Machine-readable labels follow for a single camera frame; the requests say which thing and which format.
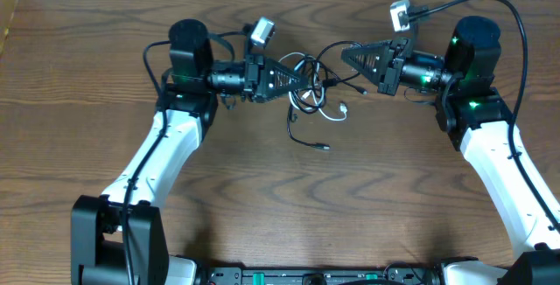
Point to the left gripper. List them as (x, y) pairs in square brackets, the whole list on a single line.
[(254, 78)]

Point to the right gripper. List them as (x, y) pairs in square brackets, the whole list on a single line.
[(391, 66)]

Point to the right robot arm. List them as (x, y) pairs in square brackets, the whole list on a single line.
[(479, 124)]

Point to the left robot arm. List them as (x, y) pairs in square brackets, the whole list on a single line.
[(118, 237)]

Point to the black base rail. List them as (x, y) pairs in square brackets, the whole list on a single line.
[(395, 273)]

